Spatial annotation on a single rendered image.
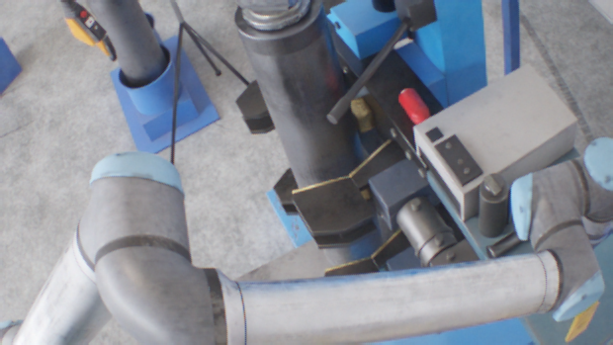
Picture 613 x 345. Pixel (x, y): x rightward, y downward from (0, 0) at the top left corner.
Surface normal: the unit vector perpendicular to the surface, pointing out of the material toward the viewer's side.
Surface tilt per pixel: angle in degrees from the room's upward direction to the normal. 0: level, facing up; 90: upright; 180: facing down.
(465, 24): 90
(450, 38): 90
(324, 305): 28
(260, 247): 0
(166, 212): 56
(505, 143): 0
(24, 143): 0
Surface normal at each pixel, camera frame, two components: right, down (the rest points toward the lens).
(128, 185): -0.04, -0.61
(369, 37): 0.42, 0.68
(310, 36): 0.66, 0.52
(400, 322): 0.26, 0.28
